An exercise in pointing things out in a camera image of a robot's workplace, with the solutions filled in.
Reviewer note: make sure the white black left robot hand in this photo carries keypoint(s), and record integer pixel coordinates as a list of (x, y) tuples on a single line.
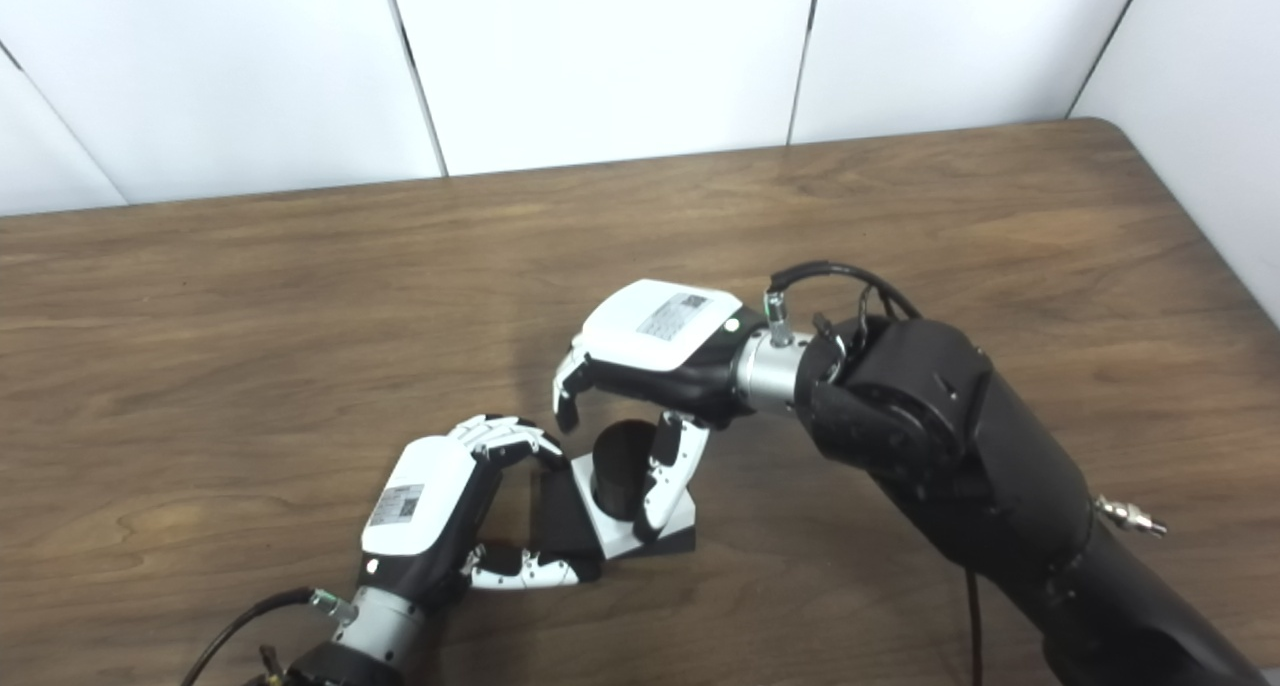
[(420, 496)]

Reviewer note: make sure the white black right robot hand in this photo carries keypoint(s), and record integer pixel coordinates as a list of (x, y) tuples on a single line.
[(660, 331)]

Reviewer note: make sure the black peg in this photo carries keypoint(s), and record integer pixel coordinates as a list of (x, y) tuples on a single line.
[(620, 466)]

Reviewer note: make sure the white square piece with hole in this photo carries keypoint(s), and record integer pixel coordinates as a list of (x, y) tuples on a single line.
[(605, 521)]

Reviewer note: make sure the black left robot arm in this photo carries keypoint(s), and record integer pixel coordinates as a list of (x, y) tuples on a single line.
[(380, 631)]

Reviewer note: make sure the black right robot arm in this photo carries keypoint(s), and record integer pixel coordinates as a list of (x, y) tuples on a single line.
[(960, 466)]

